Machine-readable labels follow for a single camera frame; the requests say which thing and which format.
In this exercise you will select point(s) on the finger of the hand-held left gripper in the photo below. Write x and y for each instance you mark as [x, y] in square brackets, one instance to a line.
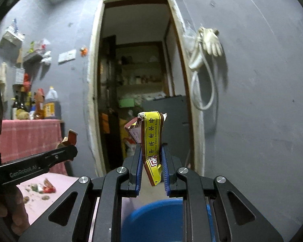
[63, 155]

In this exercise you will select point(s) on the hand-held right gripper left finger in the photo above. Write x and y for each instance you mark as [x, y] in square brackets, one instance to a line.
[139, 176]

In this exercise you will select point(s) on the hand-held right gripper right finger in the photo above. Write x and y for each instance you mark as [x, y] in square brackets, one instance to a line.
[166, 176]

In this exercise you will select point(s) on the brown cardboard piece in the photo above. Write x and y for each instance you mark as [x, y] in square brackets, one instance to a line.
[71, 137]

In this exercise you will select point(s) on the blue plastic bucket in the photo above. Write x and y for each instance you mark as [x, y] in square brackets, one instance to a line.
[151, 221]

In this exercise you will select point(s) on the yellow red box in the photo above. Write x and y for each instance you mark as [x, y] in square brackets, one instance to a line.
[152, 131]

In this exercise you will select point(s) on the person's left hand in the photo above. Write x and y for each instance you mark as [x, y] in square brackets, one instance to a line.
[17, 211]

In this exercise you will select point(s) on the pile of torn scraps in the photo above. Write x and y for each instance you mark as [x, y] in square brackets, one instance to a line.
[26, 199]

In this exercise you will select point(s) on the pink towel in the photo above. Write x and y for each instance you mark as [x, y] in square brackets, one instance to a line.
[63, 184]

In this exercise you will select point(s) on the white printed sack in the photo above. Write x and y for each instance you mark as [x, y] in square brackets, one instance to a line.
[130, 148]

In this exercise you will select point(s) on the red white wrapper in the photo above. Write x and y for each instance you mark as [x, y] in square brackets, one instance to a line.
[48, 187]

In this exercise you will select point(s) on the pink checked cloth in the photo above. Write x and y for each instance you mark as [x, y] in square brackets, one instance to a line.
[27, 136]

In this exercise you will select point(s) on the grey washing machine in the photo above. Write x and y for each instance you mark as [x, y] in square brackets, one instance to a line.
[178, 131]

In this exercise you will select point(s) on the large cooking oil bottle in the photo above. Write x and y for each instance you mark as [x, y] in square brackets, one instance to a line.
[51, 105]

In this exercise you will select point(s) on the yellow bag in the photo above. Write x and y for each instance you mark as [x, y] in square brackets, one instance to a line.
[122, 128]

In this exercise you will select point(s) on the yellow-label sauce bottle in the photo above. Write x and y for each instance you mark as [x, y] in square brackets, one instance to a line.
[29, 102]

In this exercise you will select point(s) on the short dark sauce bottle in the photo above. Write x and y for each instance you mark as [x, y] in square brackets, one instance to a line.
[14, 109]

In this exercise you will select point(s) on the tall dark sauce bottle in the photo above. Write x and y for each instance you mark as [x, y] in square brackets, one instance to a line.
[21, 100]

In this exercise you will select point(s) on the green box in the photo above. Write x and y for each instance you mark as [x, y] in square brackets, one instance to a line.
[126, 102]

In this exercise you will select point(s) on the red plastic item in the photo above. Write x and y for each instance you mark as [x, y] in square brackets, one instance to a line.
[27, 82]

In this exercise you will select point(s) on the dark wooden door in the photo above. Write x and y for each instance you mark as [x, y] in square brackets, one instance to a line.
[111, 80]

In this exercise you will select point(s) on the metal utensil holder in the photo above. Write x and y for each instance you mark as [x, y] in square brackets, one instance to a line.
[19, 75]

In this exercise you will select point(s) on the beige hanging cloth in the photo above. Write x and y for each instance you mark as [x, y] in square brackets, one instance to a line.
[1, 78]

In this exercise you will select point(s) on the white crumpled plastic bag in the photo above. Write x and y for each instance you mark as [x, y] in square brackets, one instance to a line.
[46, 57]

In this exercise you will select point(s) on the wooden board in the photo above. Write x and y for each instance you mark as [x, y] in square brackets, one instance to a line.
[19, 55]

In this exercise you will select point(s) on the yellow green packet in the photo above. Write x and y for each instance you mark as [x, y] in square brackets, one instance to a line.
[32, 47]

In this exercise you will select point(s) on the pink white packet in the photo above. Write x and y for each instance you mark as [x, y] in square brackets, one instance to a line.
[43, 44]

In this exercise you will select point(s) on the wooden shelf unit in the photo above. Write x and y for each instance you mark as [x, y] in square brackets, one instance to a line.
[141, 63]

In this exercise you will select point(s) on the clear plastic bag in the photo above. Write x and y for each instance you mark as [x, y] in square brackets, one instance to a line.
[189, 39]

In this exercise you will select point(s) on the pale door frame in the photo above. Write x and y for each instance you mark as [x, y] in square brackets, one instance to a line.
[93, 80]

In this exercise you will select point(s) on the white wall socket panel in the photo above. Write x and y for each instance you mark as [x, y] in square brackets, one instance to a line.
[62, 58]
[71, 55]

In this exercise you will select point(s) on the grey wall shelf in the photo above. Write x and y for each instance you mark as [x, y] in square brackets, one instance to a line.
[32, 56]

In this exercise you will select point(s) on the orange wall hook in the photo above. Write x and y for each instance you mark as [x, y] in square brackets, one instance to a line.
[83, 51]

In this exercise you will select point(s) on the white wall basket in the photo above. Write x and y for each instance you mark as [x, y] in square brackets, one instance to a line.
[12, 36]

